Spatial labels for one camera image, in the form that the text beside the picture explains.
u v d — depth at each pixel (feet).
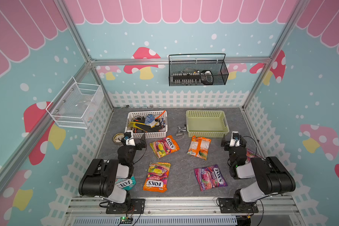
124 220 2.39
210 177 2.67
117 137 3.33
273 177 1.49
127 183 2.64
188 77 3.00
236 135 2.47
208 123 3.62
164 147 3.09
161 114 3.58
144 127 3.18
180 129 3.45
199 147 3.10
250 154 3.00
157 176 2.67
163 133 3.18
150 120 3.34
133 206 2.40
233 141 2.51
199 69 3.10
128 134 2.43
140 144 2.64
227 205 2.42
